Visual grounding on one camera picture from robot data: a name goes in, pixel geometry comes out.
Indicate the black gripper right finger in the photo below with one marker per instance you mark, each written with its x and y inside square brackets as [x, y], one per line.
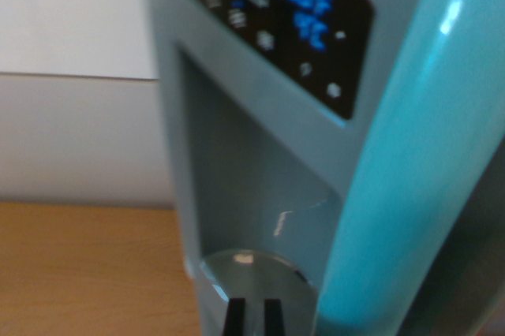
[273, 320]

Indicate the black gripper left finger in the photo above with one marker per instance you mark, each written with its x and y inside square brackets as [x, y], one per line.
[236, 320]

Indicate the black temperature control panel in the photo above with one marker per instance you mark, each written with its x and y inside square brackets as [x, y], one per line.
[315, 36]

